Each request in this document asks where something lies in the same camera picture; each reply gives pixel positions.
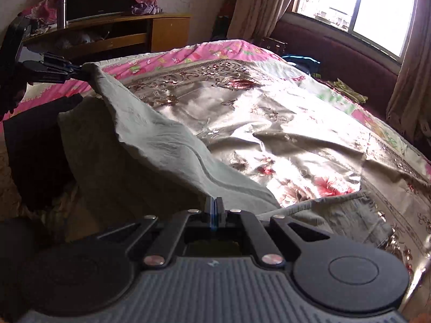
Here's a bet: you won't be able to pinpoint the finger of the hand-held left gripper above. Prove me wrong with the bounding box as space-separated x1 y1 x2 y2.
43 52 92 73
20 61 82 83

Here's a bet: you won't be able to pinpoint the steel thermos bottle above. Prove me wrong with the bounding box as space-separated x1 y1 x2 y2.
57 0 67 29

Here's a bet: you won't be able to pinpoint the yellow-green cloth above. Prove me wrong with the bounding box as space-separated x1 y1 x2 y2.
311 72 369 105

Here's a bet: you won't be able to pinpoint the dark red padded window seat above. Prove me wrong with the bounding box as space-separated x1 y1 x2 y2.
269 12 405 115

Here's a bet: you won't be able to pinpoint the window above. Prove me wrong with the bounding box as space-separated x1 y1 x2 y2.
291 0 420 66

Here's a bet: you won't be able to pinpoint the wooden TV cabinet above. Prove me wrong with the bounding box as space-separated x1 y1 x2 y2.
22 13 192 63

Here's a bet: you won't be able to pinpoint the gold floral satin bedspread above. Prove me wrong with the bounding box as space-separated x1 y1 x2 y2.
124 59 431 276

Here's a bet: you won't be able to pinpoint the beige curtain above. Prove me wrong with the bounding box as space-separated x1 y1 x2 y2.
229 0 305 43
385 0 431 152

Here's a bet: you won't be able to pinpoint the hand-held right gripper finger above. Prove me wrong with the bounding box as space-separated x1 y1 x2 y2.
97 196 216 266
215 197 333 266

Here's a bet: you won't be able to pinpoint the purple cloth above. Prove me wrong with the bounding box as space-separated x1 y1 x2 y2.
131 3 159 16

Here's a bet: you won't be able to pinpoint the pink cartoon print quilt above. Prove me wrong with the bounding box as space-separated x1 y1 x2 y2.
13 38 425 162

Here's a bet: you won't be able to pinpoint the blue and black garment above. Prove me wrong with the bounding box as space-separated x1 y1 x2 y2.
281 54 320 75

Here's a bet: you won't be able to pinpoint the dark patterned box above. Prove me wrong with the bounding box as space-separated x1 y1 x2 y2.
263 37 288 54

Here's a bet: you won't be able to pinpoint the grey-green pants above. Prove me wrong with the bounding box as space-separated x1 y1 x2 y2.
57 62 393 253

